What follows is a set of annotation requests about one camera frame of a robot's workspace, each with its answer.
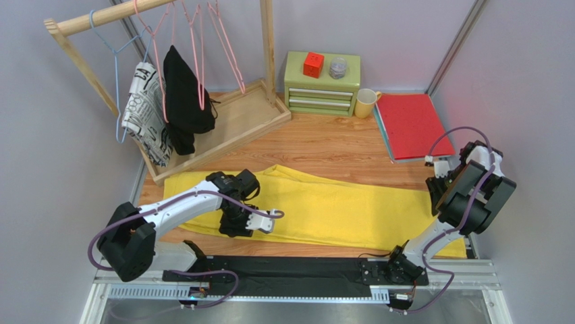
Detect red folder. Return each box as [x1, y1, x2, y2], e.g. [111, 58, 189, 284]
[374, 94, 445, 163]

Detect yellow mug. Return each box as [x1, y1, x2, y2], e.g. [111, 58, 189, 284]
[354, 88, 382, 119]

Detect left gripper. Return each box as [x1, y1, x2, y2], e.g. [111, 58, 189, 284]
[219, 202, 260, 238]

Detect pink wire hanger right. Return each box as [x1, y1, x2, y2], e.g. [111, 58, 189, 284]
[207, 1, 246, 94]

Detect green mini drawer chest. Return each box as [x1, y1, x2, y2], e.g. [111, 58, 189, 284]
[283, 51, 361, 117]

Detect blue wire hanger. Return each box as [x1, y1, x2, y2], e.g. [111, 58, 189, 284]
[89, 9, 144, 144]

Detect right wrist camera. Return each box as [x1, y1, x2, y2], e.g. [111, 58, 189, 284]
[425, 155, 451, 178]

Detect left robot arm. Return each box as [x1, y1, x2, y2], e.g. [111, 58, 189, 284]
[93, 169, 261, 282]

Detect wooden clothes rack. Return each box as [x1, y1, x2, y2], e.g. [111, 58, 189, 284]
[44, 1, 291, 186]

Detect white patterned garment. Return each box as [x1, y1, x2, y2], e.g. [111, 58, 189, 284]
[121, 62, 173, 167]

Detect red cube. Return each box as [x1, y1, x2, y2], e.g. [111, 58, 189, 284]
[303, 52, 325, 78]

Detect black garment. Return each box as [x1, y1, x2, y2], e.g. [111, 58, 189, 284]
[163, 46, 217, 156]

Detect yellow trousers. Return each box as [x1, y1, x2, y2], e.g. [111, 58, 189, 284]
[162, 164, 468, 259]

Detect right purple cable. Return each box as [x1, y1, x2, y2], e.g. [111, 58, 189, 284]
[388, 126, 497, 315]

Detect black base cloth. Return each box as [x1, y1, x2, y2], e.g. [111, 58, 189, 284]
[161, 255, 430, 298]

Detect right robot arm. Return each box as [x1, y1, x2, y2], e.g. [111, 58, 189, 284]
[382, 140, 517, 284]

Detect aluminium base frame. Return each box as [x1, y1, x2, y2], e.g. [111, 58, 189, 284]
[81, 254, 512, 323]

